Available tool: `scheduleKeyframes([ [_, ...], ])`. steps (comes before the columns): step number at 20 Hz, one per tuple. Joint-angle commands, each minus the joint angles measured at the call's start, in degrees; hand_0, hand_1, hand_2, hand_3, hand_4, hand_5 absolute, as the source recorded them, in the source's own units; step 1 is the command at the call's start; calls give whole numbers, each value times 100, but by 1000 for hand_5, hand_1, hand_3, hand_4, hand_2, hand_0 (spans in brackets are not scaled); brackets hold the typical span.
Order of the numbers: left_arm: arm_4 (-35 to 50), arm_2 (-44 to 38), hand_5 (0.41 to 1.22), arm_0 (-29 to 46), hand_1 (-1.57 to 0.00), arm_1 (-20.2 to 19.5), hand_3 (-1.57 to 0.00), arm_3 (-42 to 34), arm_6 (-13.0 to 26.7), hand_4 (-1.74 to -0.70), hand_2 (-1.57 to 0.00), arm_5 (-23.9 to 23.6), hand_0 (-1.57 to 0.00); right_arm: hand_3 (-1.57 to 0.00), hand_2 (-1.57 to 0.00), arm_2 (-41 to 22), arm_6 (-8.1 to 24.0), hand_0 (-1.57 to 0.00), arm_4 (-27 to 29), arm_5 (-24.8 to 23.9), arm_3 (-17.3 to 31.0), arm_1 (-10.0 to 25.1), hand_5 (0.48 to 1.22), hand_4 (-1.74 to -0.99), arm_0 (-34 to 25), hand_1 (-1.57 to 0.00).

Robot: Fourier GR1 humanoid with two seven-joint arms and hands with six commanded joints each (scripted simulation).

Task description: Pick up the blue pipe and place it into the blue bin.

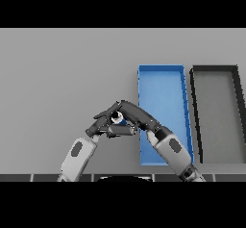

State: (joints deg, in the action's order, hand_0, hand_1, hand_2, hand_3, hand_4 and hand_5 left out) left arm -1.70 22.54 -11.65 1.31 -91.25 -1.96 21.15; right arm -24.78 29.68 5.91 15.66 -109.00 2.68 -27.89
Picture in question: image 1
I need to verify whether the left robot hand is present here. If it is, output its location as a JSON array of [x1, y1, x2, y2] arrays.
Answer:
[[85, 115, 139, 139]]

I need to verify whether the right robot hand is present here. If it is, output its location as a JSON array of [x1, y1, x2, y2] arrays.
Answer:
[[93, 100, 174, 139]]

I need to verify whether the blue bin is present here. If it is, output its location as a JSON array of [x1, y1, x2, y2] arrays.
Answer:
[[137, 63, 195, 166]]

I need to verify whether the blue pipe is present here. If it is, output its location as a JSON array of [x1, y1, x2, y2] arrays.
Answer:
[[111, 111, 128, 126]]

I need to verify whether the dark grey bin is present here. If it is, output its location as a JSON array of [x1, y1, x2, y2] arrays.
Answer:
[[189, 64, 246, 165]]

